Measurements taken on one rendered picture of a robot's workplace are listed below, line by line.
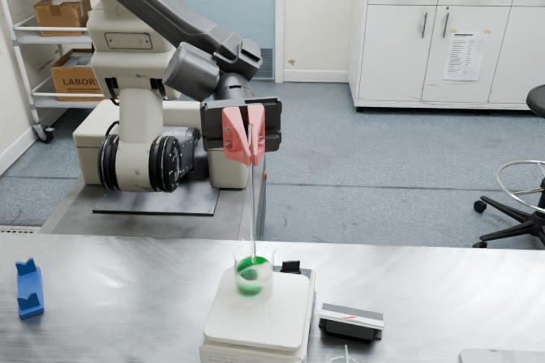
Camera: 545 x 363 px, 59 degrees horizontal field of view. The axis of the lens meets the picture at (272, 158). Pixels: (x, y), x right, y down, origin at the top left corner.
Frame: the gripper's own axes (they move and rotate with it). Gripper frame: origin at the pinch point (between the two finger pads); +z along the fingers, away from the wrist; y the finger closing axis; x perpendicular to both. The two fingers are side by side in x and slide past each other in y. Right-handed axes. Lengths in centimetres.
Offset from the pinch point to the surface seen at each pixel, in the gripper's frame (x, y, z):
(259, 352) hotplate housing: 21.7, -0.9, 9.2
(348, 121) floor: 105, 90, -208
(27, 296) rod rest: 27.8, -33.0, -11.7
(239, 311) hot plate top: 19.8, -2.5, 4.2
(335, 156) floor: 105, 70, -168
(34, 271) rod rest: 27.8, -33.3, -17.1
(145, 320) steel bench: 28.7, -15.5, -4.6
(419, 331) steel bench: 28.5, 22.9, 4.8
